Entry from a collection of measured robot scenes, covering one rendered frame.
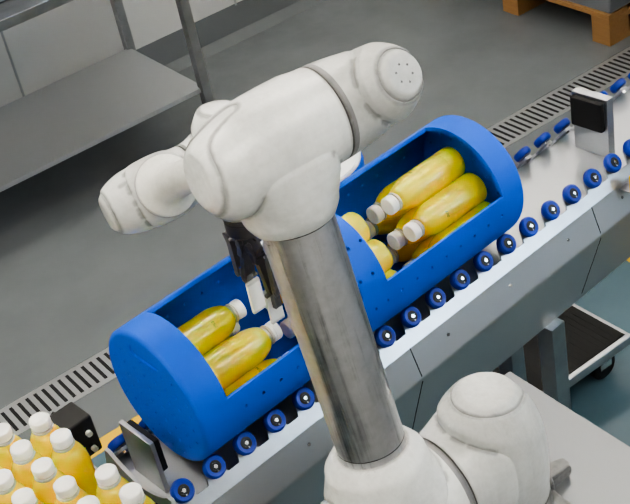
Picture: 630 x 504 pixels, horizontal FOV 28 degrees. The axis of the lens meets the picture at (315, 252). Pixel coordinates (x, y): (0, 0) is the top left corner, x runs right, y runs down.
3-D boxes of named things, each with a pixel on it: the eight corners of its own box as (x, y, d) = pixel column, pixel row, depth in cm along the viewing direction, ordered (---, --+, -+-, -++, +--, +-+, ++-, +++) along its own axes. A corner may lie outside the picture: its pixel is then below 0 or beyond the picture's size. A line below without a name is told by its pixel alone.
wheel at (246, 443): (249, 425, 233) (245, 426, 235) (231, 439, 231) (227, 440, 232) (262, 445, 233) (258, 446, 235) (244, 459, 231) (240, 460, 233)
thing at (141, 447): (176, 486, 232) (160, 437, 225) (166, 494, 231) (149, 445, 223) (145, 462, 238) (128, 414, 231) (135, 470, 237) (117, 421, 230)
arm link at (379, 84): (354, 40, 172) (274, 81, 166) (416, 6, 155) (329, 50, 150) (397, 126, 173) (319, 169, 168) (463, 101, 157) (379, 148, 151)
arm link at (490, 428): (574, 488, 195) (564, 384, 182) (487, 554, 188) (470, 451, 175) (503, 436, 206) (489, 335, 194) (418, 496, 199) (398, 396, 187)
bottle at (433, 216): (470, 201, 267) (410, 244, 258) (458, 172, 265) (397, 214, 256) (493, 200, 261) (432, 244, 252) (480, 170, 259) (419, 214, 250)
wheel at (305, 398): (307, 381, 240) (303, 383, 242) (290, 394, 238) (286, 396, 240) (320, 401, 240) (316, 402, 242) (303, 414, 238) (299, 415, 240)
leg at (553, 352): (582, 503, 332) (567, 320, 297) (568, 516, 330) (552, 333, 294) (564, 493, 336) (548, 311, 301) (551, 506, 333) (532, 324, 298)
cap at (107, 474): (122, 481, 212) (119, 473, 211) (100, 490, 212) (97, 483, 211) (116, 467, 216) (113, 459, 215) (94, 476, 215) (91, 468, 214)
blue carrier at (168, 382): (528, 249, 269) (522, 136, 252) (219, 488, 227) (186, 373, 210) (431, 205, 287) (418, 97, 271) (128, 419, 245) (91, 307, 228)
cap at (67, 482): (82, 486, 213) (79, 479, 212) (67, 502, 211) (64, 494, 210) (66, 479, 215) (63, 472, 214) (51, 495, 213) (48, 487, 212)
